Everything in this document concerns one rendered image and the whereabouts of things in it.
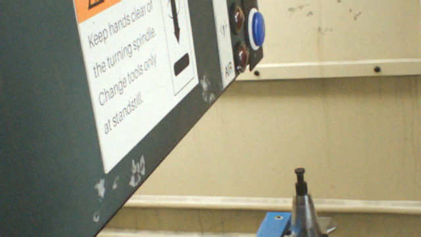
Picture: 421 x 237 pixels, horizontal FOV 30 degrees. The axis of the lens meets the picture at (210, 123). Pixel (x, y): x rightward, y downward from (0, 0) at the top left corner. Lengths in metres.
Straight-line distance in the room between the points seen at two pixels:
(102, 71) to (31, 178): 0.09
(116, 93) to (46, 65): 0.07
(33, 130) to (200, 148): 1.22
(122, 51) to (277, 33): 1.01
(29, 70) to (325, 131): 1.16
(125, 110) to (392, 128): 1.06
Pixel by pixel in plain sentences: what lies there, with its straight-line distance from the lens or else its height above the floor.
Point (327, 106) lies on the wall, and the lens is 1.47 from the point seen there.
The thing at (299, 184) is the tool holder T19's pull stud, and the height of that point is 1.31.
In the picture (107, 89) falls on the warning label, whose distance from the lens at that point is 0.42.
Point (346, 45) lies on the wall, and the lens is 1.42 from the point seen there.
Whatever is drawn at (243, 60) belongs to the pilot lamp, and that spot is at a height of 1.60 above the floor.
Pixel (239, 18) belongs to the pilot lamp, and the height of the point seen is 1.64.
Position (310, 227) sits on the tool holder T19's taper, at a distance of 1.13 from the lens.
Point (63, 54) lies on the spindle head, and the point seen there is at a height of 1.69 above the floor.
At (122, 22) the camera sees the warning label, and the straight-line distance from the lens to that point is 0.44.
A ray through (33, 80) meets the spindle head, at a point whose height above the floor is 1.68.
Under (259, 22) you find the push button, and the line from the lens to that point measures 0.68.
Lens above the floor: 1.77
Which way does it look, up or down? 19 degrees down
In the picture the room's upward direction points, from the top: 8 degrees counter-clockwise
